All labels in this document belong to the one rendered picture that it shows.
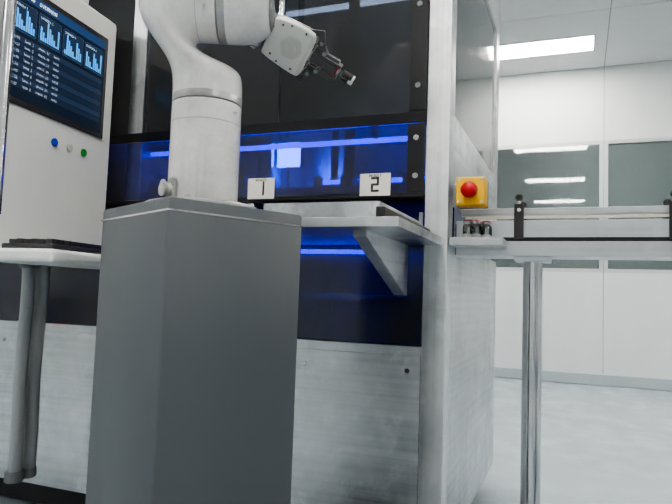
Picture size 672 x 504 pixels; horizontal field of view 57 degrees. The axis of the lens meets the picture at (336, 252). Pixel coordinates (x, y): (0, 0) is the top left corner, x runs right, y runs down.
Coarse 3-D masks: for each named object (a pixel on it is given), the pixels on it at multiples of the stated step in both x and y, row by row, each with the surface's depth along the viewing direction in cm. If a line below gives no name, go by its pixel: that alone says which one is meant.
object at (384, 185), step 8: (360, 176) 165; (368, 176) 164; (376, 176) 163; (384, 176) 162; (360, 184) 164; (368, 184) 164; (384, 184) 162; (360, 192) 164; (368, 192) 163; (376, 192) 163; (384, 192) 162
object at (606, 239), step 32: (512, 224) 160; (544, 224) 157; (576, 224) 154; (608, 224) 152; (640, 224) 149; (480, 256) 166; (512, 256) 162; (544, 256) 158; (576, 256) 154; (608, 256) 151; (640, 256) 149
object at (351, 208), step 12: (264, 204) 132; (276, 204) 131; (288, 204) 130; (300, 204) 129; (312, 204) 128; (324, 204) 127; (336, 204) 126; (348, 204) 125; (360, 204) 124; (372, 204) 123; (384, 204) 126; (312, 216) 128; (324, 216) 127; (336, 216) 126; (348, 216) 125; (360, 216) 124; (372, 216) 123; (408, 216) 144
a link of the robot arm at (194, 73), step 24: (144, 0) 104; (168, 0) 103; (192, 0) 104; (168, 24) 103; (192, 24) 105; (168, 48) 104; (192, 48) 103; (192, 72) 103; (216, 72) 103; (216, 96) 103; (240, 96) 107
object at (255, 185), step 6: (252, 180) 177; (258, 180) 176; (264, 180) 175; (270, 180) 174; (252, 186) 176; (258, 186) 176; (264, 186) 175; (270, 186) 174; (252, 192) 176; (258, 192) 176; (264, 192) 175; (270, 192) 174; (252, 198) 176; (258, 198) 175; (264, 198) 175; (270, 198) 174
